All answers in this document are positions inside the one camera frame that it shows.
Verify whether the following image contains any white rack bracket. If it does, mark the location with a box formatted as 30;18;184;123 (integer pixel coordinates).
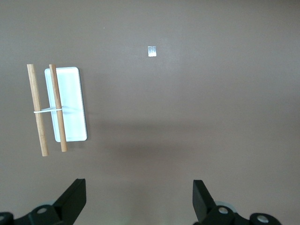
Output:
33;106;80;114

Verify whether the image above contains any white rack base plate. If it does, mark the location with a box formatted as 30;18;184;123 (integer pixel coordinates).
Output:
44;67;88;143

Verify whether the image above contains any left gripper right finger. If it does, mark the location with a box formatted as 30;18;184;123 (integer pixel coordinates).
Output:
192;180;281;225

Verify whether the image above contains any wooden rack dowel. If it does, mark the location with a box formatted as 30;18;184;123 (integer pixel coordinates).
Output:
49;64;68;152
26;64;49;157

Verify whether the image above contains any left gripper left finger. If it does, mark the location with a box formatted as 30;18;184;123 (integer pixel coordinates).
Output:
14;179;87;225

